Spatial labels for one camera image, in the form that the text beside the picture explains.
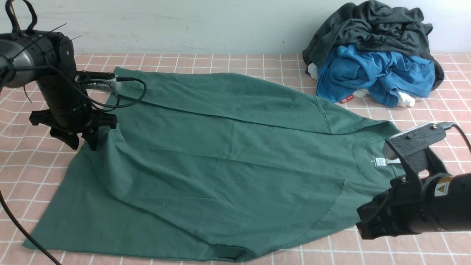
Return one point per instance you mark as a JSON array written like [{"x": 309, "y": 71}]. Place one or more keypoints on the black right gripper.
[{"x": 398, "y": 211}]

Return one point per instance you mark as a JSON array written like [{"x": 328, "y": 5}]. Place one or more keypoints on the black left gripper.
[{"x": 69, "y": 112}]

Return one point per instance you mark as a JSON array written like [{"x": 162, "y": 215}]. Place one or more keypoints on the green long sleeve shirt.
[{"x": 217, "y": 167}]

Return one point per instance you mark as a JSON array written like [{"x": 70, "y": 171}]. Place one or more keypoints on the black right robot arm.
[{"x": 439, "y": 203}]

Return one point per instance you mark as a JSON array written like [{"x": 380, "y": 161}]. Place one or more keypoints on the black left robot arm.
[{"x": 48, "y": 59}]

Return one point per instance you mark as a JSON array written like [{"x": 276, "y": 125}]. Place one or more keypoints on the blue crumpled garment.
[{"x": 383, "y": 74}]

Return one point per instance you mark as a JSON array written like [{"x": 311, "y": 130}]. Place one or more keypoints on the dark grey crumpled garment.
[{"x": 374, "y": 27}]

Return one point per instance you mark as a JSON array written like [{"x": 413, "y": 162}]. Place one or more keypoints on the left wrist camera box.
[{"x": 105, "y": 81}]

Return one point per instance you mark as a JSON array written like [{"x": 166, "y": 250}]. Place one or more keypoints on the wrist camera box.
[
  {"x": 105, "y": 81},
  {"x": 412, "y": 148}
]

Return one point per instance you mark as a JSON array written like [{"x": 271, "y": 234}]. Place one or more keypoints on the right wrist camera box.
[{"x": 412, "y": 148}]

